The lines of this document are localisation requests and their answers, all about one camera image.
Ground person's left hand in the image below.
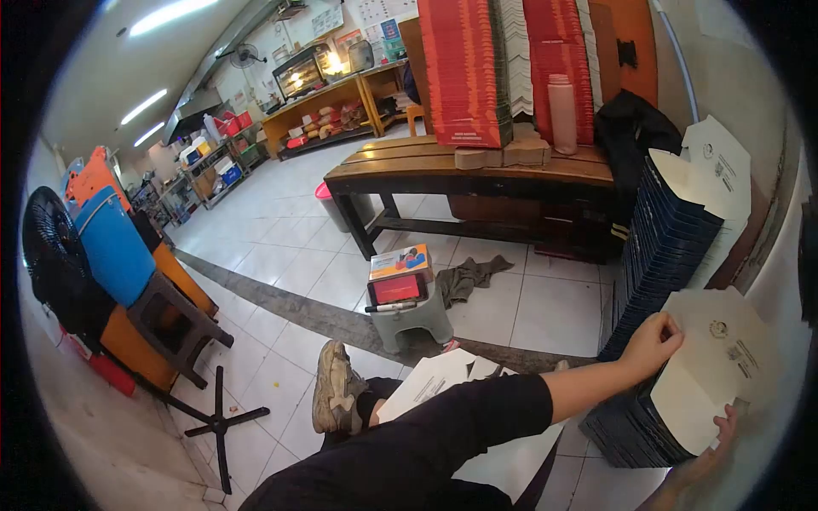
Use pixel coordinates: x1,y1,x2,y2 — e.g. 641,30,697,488
617,311,685,388

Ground person's right hand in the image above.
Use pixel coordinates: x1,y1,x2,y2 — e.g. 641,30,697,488
665,404,740,489

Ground person's left fingers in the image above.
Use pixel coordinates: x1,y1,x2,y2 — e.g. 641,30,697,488
653,311,685,351

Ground person's right fingers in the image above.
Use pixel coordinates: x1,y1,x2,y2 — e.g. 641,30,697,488
712,404,740,453

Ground white printed carton blank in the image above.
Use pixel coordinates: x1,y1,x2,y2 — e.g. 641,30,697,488
648,285,778,458
647,114,754,291

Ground stack of dark blue cartons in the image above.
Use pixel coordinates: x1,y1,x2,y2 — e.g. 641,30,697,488
578,150,727,469

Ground black bag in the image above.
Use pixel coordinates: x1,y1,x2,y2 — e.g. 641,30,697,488
593,88,684,226

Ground grey brown rag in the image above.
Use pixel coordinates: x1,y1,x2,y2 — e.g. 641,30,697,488
436,254,516,311

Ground pink bottle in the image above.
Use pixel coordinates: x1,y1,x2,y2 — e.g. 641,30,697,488
547,73,580,157

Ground brown cardboard pieces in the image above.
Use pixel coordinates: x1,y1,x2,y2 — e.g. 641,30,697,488
453,122,553,171

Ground white pipe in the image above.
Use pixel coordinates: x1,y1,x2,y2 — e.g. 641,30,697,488
648,0,701,126

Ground phone with red screen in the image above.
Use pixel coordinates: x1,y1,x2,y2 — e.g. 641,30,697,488
367,271,431,308

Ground orange tape dispenser box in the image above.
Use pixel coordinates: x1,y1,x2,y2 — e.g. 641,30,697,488
368,243,433,282

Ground person's body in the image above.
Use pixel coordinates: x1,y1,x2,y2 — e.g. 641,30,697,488
238,373,556,511

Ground orange board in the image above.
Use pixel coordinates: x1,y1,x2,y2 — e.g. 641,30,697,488
589,0,660,109

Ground dark wooden bench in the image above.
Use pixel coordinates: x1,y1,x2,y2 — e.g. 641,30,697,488
323,133,618,263

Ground stack of grey white cartons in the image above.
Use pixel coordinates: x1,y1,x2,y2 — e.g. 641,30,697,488
498,0,535,118

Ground narrow stack of red cartons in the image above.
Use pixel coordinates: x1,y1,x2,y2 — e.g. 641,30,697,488
522,0,596,147

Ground wide stack of red cartons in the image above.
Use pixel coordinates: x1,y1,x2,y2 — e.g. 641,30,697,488
418,0,513,149

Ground person's legs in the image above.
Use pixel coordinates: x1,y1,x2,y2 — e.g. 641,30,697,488
311,339,405,452

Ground grey bin with pink rim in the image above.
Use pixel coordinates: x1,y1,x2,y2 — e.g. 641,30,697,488
314,181,377,235

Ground wooden counter with display case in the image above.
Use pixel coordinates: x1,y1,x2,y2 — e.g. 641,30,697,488
260,42,410,161

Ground metal shelf with boxes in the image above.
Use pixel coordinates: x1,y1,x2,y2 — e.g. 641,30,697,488
175,111,270,211

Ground dark grey plastic stool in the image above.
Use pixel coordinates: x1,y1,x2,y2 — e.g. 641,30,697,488
125,271,235,391

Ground steel range hood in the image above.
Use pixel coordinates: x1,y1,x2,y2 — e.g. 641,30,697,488
160,86,225,147

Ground orange table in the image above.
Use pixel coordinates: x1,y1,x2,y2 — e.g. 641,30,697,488
98,241,222,394

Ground long ceiling light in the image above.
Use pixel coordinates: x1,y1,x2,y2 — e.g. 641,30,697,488
119,88,169,126
132,121,166,148
127,0,219,37

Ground blue barrel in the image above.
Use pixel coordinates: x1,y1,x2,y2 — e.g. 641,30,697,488
73,186,158,309

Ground orange plastic crate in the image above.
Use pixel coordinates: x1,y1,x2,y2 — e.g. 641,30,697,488
63,145,132,213

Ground black standing fan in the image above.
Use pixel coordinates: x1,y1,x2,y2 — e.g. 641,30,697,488
22,184,272,497

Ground wall notice papers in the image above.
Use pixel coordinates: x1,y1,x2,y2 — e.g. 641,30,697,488
309,0,420,47

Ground wall fan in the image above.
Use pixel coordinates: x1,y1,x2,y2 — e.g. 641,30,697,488
215,43,268,70

